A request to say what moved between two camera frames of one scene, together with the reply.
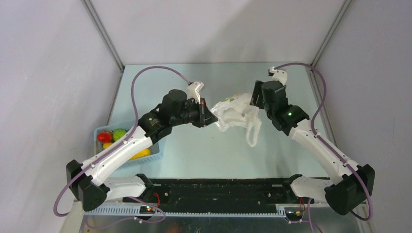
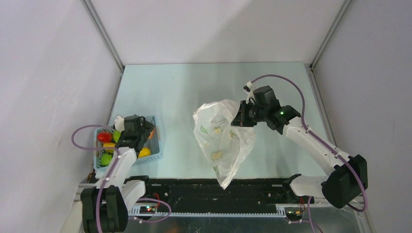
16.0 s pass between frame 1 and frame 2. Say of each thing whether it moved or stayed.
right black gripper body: moved
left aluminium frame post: stayed
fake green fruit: stayed
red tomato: stayed
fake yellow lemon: stayed
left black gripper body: moved
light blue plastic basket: stayed
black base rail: stayed
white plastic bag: moved
